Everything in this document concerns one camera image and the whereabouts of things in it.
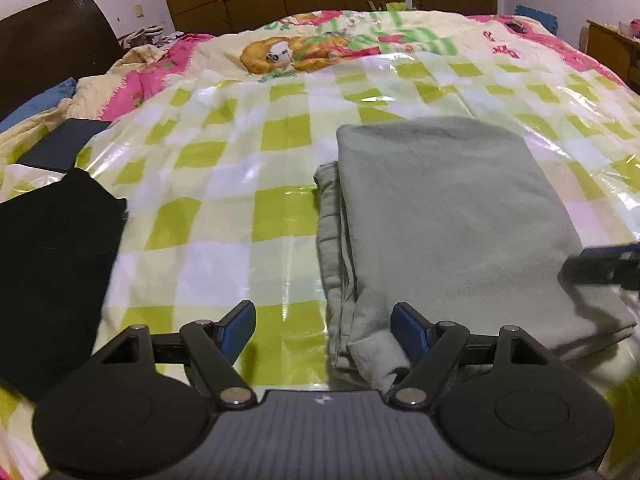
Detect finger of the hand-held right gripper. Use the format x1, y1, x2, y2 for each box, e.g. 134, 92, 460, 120
559, 241, 640, 292

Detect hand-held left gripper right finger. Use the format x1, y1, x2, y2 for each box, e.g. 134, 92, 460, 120
386, 301, 553, 409

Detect pile of clothes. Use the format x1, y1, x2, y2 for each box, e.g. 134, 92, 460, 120
121, 24, 168, 52

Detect dark navy flat box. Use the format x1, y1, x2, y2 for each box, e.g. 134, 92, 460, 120
16, 118, 112, 174

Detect black cloth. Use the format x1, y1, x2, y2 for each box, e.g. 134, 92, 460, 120
0, 167, 128, 403

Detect wooden nightstand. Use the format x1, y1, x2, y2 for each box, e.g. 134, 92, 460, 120
586, 19, 640, 88

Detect grey pants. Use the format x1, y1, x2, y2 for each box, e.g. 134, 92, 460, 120
313, 115, 638, 397

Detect dark wooden headboard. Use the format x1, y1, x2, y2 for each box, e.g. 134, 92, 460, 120
0, 0, 124, 120

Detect printed blanket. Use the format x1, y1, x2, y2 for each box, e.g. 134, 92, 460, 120
0, 7, 640, 201

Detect blue foam mat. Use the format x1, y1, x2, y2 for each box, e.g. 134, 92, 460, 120
514, 4, 557, 25

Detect blue pillow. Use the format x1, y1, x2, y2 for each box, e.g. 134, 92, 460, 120
0, 77, 77, 133

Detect checked green plastic sheet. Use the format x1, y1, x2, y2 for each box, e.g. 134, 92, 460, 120
0, 50, 640, 480

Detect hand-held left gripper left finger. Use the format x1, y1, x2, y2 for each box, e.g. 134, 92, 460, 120
91, 300, 258, 409

